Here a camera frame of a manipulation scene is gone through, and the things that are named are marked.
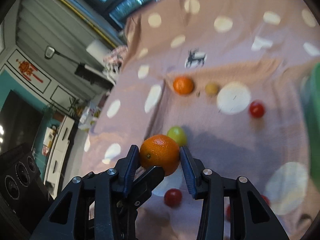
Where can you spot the large orange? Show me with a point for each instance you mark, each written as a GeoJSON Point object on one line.
{"type": "Point", "coordinates": [160, 150]}

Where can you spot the green bowl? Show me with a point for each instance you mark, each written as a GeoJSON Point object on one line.
{"type": "Point", "coordinates": [309, 94]}

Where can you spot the green apple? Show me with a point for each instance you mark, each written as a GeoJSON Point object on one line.
{"type": "Point", "coordinates": [178, 135]}

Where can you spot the black speaker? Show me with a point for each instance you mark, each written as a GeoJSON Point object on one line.
{"type": "Point", "coordinates": [24, 197]}

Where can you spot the white cabinet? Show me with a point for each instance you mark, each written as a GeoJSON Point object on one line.
{"type": "Point", "coordinates": [57, 156]}

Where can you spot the red chinese knot decoration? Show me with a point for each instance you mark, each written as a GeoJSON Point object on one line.
{"type": "Point", "coordinates": [28, 70]}

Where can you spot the red tomato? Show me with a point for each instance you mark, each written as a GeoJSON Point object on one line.
{"type": "Point", "coordinates": [266, 199]}
{"type": "Point", "coordinates": [173, 197]}
{"type": "Point", "coordinates": [256, 109]}

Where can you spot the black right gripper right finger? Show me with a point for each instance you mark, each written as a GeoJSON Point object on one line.
{"type": "Point", "coordinates": [250, 215]}

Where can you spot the pink polka dot blanket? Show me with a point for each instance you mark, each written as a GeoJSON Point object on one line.
{"type": "Point", "coordinates": [254, 50]}

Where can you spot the small tan fruit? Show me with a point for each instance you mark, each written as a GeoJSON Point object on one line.
{"type": "Point", "coordinates": [212, 89]}

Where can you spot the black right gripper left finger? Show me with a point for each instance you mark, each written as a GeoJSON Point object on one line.
{"type": "Point", "coordinates": [103, 205]}

